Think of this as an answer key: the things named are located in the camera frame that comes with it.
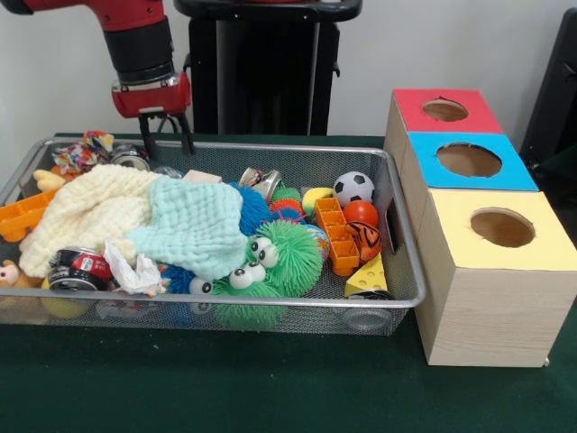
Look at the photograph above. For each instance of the cream muslin cloth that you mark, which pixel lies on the cream muslin cloth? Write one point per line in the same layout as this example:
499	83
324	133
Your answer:
81	212

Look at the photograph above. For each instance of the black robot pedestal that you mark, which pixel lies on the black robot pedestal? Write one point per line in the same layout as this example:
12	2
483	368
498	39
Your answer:
270	81

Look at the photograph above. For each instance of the mint green muslin cloth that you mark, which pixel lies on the mint green muslin cloth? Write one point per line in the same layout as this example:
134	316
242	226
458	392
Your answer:
194	225

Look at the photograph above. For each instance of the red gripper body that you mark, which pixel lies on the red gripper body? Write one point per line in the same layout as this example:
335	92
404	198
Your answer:
151	97

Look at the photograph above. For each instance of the small green spiky ball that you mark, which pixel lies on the small green spiky ball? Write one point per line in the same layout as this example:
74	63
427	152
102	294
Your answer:
242	307

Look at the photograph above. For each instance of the small soccer ball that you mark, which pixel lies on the small soccer ball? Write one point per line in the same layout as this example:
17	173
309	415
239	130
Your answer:
354	188

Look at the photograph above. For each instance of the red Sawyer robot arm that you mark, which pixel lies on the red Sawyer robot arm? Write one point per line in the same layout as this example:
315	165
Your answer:
140	41

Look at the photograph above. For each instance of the large green spiky ball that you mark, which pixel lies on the large green spiky ball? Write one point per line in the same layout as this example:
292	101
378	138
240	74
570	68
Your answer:
293	248

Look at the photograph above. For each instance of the orange toy block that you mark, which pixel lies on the orange toy block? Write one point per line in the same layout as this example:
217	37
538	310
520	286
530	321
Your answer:
338	234

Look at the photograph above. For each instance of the wooden box with three holes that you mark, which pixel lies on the wooden box with three holes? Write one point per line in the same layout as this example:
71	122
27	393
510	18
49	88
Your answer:
487	316

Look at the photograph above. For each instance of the yellow cheese wedge toy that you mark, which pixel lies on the yellow cheese wedge toy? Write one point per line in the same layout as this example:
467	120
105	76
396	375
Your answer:
368	278

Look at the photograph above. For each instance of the small red ball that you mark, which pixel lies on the small red ball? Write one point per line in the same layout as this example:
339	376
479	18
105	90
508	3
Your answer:
362	213

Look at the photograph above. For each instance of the shallow clear mesh bin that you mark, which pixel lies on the shallow clear mesh bin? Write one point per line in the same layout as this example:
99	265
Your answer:
407	262

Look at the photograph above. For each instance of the red and black soda can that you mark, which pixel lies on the red and black soda can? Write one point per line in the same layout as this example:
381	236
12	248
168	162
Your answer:
86	268

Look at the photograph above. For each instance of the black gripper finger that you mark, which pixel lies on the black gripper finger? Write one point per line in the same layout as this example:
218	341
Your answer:
185	133
147	137

